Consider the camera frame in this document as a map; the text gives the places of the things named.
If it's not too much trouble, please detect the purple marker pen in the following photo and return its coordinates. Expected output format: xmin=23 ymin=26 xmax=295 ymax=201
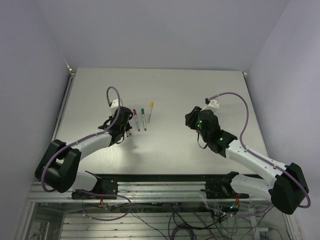
xmin=134 ymin=115 xmax=141 ymax=132

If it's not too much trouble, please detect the green marker pen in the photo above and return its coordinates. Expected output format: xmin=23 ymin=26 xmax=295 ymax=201
xmin=142 ymin=113 xmax=147 ymax=131

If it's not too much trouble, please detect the yellow marker pen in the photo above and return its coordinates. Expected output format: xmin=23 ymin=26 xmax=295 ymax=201
xmin=147 ymin=107 xmax=153 ymax=124

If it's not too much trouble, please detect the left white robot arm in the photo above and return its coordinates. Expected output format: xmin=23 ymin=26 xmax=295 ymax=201
xmin=34 ymin=106 xmax=134 ymax=193

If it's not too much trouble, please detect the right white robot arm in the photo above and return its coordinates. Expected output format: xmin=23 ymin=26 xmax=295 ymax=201
xmin=185 ymin=106 xmax=309 ymax=215

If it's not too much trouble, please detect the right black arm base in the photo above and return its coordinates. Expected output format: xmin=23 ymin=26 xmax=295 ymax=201
xmin=200 ymin=171 xmax=239 ymax=199

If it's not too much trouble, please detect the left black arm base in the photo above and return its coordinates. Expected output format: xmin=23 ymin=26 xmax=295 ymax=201
xmin=71 ymin=171 xmax=118 ymax=200

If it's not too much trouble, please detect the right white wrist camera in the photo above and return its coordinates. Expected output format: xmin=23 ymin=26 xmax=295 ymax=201
xmin=201 ymin=98 xmax=220 ymax=113

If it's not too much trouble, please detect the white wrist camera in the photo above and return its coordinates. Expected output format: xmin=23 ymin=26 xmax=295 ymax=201
xmin=201 ymin=98 xmax=220 ymax=113
xmin=109 ymin=98 xmax=122 ymax=116

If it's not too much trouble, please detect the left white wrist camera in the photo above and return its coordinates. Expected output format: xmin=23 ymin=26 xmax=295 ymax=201
xmin=109 ymin=98 xmax=122 ymax=116

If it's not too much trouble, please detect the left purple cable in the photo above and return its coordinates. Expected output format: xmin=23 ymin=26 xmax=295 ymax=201
xmin=39 ymin=86 xmax=122 ymax=193

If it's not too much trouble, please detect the aluminium mounting rail frame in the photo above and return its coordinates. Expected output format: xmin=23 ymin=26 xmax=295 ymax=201
xmin=25 ymin=178 xmax=294 ymax=240

